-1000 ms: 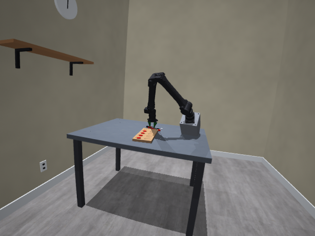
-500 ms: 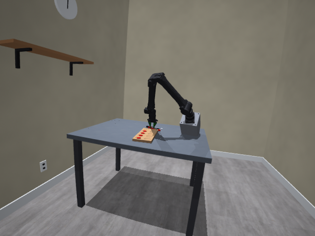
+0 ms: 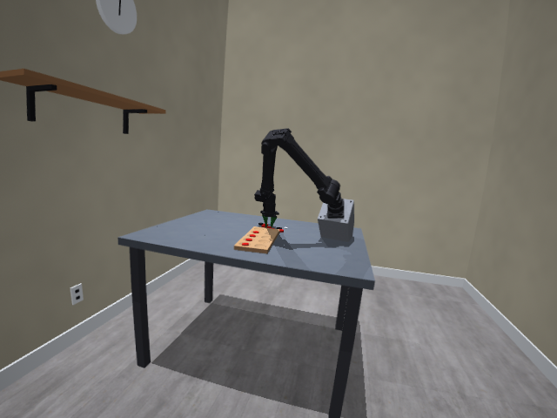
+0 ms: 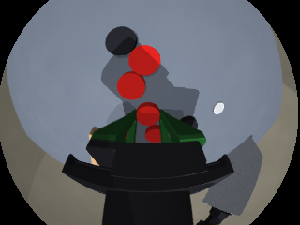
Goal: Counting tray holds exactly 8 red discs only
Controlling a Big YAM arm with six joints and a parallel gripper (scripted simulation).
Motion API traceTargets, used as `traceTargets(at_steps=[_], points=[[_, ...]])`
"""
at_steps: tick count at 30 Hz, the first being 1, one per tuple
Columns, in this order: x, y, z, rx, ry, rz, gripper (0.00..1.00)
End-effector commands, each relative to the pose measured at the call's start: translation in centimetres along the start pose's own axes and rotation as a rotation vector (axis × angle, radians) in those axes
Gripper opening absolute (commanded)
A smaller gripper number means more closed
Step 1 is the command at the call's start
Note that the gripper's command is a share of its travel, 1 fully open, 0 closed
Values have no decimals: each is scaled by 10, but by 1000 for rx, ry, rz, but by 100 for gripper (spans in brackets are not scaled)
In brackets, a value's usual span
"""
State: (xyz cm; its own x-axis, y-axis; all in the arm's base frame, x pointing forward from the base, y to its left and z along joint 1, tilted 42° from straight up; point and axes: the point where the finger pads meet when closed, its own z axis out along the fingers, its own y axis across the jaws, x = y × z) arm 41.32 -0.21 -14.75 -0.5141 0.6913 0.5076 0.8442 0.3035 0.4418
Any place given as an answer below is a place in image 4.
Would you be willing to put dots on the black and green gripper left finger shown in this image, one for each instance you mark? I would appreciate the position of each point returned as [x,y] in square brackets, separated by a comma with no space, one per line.
[119,129]

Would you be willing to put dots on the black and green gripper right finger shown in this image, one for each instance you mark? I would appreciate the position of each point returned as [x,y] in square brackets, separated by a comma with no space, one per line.
[178,130]

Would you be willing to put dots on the black disc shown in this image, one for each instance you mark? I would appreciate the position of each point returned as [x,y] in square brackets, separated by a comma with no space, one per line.
[121,41]
[190,120]

